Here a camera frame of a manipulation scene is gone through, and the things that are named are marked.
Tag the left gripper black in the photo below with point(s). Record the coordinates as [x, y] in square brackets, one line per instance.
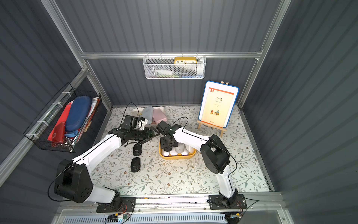
[147, 132]

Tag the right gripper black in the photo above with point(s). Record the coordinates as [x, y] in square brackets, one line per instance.
[168, 143]

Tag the yellow plastic storage box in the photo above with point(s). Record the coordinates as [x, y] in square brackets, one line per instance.
[179, 156]

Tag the grey white mouse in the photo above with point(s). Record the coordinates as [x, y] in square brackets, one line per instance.
[180, 148]

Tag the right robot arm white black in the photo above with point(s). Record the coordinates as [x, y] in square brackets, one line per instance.
[214, 153]

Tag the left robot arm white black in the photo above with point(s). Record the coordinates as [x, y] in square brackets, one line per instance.
[73, 181]

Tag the black mouse upper left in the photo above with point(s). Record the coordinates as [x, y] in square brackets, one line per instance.
[137, 149]

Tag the pink box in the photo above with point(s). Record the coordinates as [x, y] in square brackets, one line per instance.
[159, 116]

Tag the black mouse lower left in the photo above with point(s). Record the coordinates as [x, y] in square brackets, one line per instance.
[135, 165]

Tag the grey pencil case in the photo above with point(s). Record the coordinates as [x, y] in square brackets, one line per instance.
[147, 114]

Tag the white tray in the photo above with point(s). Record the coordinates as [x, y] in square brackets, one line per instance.
[135, 113]

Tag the blue pencil case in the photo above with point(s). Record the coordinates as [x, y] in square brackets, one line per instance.
[78, 113]

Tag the yellow clock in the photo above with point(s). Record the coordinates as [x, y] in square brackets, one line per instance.
[185, 60]

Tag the red folder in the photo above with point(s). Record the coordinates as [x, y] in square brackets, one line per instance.
[57, 134]

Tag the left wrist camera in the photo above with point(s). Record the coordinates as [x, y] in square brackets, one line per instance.
[133, 123]

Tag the white wire wall basket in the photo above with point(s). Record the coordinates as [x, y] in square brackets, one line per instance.
[160, 67]

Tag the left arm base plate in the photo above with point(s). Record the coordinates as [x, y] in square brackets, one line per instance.
[123, 204]

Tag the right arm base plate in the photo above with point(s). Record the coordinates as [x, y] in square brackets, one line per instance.
[219, 202]

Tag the black wire side basket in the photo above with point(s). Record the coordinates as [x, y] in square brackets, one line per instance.
[42, 126]

